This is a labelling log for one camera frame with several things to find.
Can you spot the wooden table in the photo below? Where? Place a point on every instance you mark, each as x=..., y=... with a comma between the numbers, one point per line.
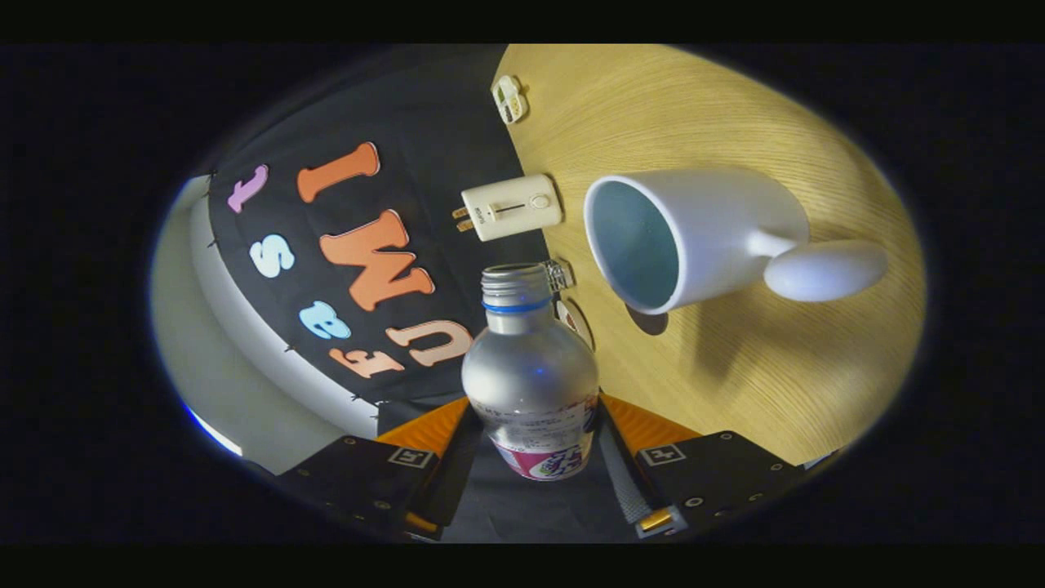
x=775, y=367

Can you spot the white plate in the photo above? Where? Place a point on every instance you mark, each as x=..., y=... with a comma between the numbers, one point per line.
x=580, y=322

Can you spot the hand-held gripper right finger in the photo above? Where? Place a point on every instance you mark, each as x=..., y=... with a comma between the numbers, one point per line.
x=629, y=490

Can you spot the silver juice bottle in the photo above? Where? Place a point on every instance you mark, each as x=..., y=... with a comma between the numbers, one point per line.
x=531, y=376

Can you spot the white divided dish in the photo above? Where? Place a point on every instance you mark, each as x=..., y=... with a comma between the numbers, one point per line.
x=510, y=100

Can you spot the black backdrop cloth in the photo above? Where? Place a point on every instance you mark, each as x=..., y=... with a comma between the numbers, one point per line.
x=441, y=131

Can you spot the white cup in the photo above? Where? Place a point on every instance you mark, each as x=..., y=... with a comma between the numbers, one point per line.
x=718, y=229

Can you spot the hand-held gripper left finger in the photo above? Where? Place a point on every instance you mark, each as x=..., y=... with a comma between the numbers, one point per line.
x=453, y=490

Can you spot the white toaster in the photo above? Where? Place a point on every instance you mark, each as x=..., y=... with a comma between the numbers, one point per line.
x=514, y=208

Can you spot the dark round coaster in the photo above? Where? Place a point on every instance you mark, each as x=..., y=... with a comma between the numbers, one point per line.
x=649, y=320

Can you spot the ceiling light panel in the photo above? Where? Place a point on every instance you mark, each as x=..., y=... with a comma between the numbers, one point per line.
x=214, y=433

